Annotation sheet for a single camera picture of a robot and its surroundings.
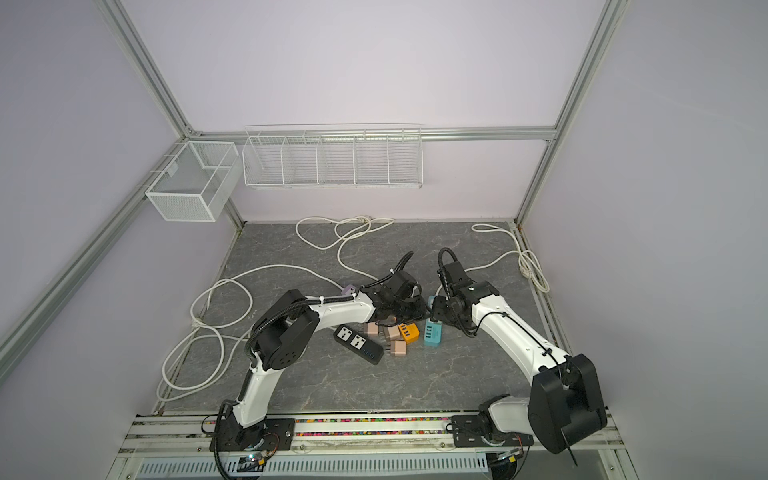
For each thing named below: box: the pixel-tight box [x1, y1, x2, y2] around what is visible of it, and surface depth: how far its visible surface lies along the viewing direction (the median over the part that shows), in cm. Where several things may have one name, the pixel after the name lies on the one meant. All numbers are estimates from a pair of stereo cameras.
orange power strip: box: [398, 323, 420, 344], surface depth 91 cm
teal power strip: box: [424, 318, 443, 346], surface depth 90 cm
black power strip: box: [333, 324, 384, 365], surface depth 88 cm
